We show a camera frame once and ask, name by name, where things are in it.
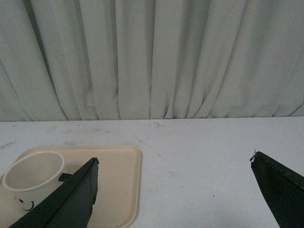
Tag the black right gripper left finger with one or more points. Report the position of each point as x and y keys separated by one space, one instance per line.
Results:
x=70 y=205

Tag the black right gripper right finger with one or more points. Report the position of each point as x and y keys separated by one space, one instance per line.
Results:
x=282 y=189

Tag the white smiley face mug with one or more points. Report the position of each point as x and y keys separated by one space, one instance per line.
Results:
x=33 y=178

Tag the pale grey pleated curtain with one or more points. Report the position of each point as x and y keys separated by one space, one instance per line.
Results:
x=150 y=59

